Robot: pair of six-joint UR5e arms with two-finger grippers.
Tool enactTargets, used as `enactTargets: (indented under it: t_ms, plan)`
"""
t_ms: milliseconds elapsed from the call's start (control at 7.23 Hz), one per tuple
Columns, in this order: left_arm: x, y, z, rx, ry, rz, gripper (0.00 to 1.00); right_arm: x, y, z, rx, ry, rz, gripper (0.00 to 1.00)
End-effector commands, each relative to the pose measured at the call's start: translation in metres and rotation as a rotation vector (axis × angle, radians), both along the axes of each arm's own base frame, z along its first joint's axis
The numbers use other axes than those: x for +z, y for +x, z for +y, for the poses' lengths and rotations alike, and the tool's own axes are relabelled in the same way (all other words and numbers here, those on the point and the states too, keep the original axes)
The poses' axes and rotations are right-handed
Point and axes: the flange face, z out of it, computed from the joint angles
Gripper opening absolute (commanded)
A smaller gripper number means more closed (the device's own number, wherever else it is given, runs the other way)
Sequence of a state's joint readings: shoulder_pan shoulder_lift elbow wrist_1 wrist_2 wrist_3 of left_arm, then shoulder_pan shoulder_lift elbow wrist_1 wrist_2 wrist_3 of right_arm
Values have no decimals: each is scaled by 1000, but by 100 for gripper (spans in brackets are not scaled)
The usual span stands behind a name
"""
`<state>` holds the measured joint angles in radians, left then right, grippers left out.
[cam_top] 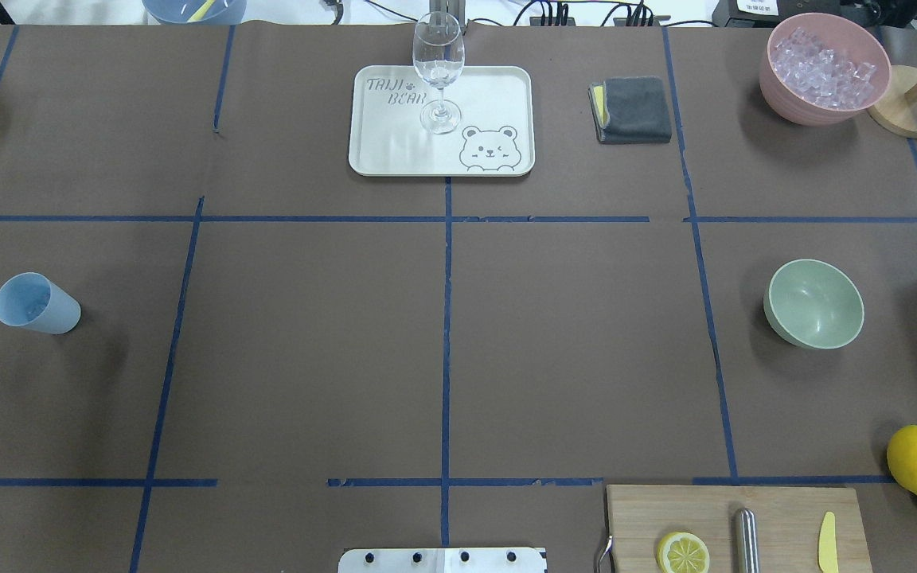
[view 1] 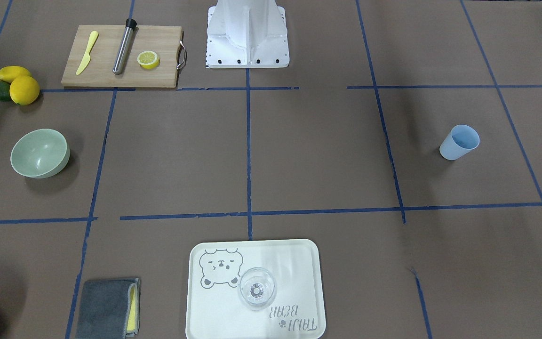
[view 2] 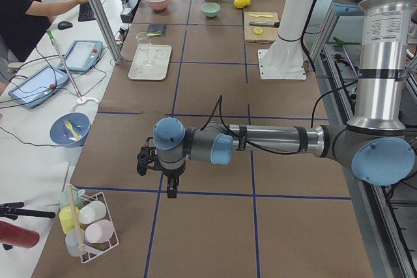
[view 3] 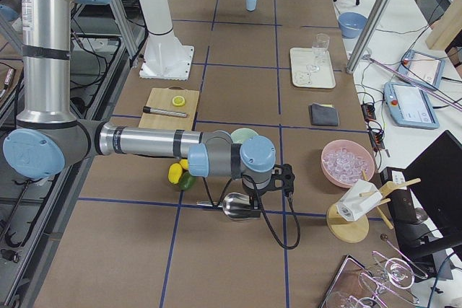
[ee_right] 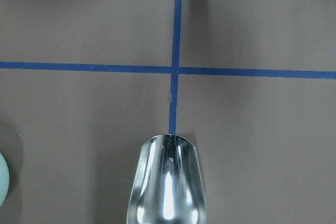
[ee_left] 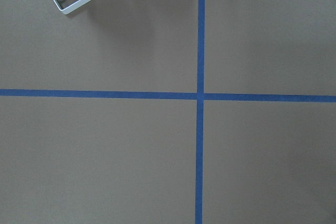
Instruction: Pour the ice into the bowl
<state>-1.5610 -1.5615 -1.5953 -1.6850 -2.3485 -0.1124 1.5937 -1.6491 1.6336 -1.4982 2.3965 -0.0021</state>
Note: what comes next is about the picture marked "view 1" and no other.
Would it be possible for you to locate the light blue cup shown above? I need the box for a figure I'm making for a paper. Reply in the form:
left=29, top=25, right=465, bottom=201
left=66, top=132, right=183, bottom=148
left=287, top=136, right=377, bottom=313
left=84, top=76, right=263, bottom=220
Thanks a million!
left=439, top=124, right=480, bottom=161

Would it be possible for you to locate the green bowl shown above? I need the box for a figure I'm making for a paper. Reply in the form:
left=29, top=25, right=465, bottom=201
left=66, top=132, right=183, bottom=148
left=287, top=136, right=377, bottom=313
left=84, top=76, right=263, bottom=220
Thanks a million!
left=9, top=129, right=70, bottom=179

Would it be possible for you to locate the wine glass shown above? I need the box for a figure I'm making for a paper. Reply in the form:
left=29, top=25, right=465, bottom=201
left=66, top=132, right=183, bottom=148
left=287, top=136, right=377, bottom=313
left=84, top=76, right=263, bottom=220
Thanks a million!
left=239, top=267, right=277, bottom=311

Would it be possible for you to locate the white bear tray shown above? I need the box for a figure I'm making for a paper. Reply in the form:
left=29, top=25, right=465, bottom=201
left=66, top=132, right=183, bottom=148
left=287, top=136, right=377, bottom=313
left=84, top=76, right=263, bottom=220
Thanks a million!
left=185, top=239, right=327, bottom=339

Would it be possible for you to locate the half lemon slice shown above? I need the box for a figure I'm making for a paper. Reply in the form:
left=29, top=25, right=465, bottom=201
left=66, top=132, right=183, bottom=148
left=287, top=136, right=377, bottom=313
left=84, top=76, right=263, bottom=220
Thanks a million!
left=137, top=51, right=160, bottom=70

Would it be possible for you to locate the steel muddler black cap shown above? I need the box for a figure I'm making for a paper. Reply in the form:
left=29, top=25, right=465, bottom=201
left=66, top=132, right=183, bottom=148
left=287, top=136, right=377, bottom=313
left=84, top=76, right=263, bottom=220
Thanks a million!
left=112, top=18, right=137, bottom=75

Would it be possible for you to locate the wooden cutting board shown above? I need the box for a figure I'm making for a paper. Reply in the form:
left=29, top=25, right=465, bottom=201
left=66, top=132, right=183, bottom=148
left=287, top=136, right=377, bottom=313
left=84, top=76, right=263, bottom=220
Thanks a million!
left=62, top=25, right=183, bottom=88

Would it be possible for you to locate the grey yellow cloth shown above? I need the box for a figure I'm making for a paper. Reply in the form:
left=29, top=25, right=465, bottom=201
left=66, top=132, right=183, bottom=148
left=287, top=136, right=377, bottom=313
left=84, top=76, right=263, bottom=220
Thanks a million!
left=76, top=277, right=141, bottom=339

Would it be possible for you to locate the yellow plastic knife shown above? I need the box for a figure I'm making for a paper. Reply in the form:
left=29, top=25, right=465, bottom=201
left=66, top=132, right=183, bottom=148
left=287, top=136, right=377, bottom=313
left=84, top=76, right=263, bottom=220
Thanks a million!
left=75, top=31, right=99, bottom=75

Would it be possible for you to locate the yellow lemon front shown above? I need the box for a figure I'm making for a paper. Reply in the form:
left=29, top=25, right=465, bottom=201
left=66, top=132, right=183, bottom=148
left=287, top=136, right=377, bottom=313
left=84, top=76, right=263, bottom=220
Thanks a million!
left=9, top=75, right=40, bottom=106

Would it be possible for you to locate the yellow lemon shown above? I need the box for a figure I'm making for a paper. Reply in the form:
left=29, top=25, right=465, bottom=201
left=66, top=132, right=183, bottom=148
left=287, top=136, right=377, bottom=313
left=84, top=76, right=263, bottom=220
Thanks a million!
left=9, top=75, right=40, bottom=106
left=0, top=65, right=32, bottom=84

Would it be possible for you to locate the yellow lemon back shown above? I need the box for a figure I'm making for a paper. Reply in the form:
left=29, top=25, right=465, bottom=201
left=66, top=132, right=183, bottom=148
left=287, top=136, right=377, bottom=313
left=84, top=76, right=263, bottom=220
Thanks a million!
left=0, top=65, right=32, bottom=84

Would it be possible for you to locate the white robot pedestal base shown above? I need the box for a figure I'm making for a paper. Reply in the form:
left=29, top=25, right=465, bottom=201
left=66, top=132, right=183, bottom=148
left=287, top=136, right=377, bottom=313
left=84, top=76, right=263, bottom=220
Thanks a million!
left=205, top=0, right=290, bottom=69

